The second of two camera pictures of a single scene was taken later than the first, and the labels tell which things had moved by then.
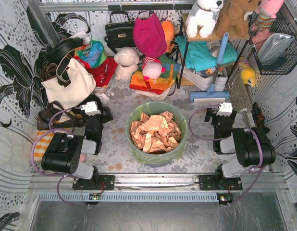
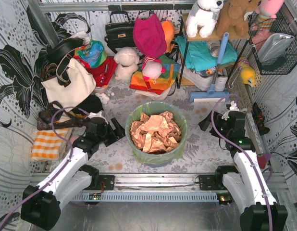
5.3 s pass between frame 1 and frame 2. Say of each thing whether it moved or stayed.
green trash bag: stayed
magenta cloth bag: stayed
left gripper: moved
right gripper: stayed
